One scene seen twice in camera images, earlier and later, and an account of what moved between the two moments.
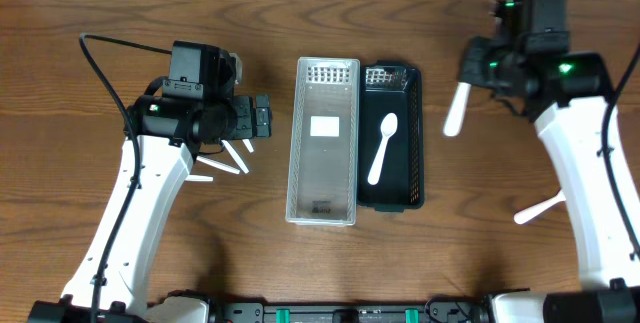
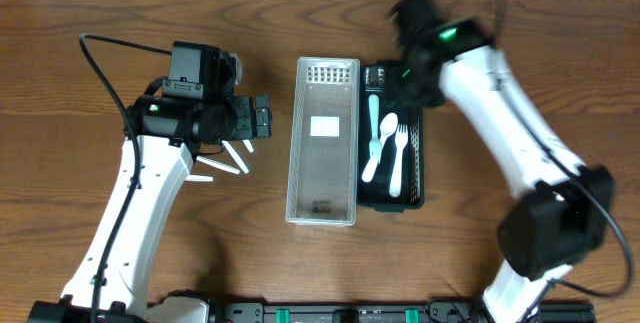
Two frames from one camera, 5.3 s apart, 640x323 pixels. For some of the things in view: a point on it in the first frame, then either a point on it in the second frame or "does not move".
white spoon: (248, 145) does not move
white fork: (457, 110) to (375, 145)
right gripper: (477, 47) to (394, 93)
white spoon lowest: (199, 178) does not move
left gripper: (261, 116) does not move
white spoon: (217, 165) does not move
